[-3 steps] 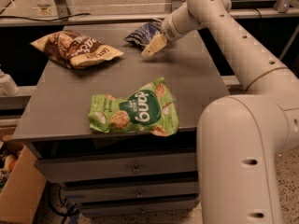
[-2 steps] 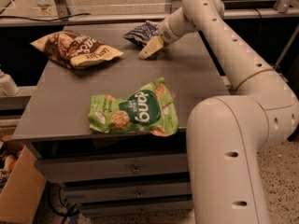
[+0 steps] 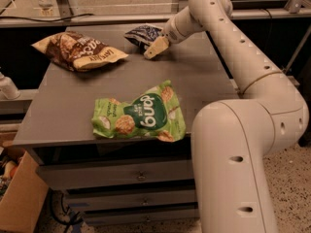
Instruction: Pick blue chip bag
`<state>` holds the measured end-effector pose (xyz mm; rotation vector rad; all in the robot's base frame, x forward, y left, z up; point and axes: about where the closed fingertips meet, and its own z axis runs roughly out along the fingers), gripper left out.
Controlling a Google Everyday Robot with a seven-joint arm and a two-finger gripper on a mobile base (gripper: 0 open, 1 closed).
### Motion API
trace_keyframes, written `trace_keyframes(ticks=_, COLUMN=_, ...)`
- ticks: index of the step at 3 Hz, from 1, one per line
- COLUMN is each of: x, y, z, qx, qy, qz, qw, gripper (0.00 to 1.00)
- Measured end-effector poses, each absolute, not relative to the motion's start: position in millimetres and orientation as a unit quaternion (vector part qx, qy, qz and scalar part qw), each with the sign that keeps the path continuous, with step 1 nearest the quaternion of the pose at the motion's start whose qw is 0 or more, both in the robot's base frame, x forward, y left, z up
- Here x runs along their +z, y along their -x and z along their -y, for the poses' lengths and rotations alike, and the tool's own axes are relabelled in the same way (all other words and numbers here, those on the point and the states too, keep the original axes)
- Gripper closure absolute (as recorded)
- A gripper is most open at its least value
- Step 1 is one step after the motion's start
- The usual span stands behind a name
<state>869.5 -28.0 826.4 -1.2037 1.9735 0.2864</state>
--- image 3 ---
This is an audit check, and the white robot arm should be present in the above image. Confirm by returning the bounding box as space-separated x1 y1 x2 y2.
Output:
145 0 309 233

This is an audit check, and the black cable under cabinet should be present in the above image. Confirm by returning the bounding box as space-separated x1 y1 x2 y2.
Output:
48 189 85 233

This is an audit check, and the blue chip bag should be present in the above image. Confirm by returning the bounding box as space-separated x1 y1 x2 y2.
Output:
124 23 162 49

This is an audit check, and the white cylinder at left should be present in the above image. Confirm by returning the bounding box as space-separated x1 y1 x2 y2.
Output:
0 72 20 100

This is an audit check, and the metal frame rail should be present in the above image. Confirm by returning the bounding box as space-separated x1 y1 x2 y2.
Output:
1 0 311 28

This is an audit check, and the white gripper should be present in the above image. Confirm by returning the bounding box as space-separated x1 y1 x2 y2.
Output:
144 17 187 59

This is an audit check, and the grey drawer cabinet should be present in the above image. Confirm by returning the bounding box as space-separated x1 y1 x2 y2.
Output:
15 24 236 225

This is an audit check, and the brown yellow chip bag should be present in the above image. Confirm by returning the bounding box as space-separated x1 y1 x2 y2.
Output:
32 31 128 72

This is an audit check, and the cardboard box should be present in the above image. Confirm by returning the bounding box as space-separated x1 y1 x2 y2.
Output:
0 141 48 233

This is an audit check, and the black cable on rail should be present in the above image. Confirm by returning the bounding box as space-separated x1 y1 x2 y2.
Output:
0 13 95 23

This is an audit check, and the green dang chip bag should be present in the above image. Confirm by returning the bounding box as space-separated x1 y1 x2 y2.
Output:
91 80 186 143

